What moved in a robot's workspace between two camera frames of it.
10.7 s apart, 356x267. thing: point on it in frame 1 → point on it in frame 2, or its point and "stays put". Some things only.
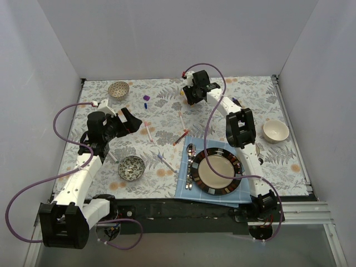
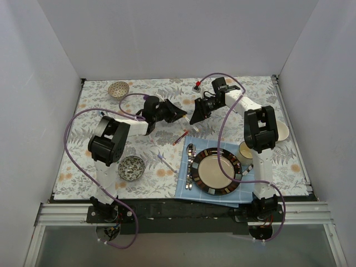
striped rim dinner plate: (225, 162) stays put
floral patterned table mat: (143, 163) stays put
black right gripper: (192, 93) → (200, 107)
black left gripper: (121, 122) → (169, 110)
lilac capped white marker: (167, 163) stays put
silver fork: (194, 153) stays put
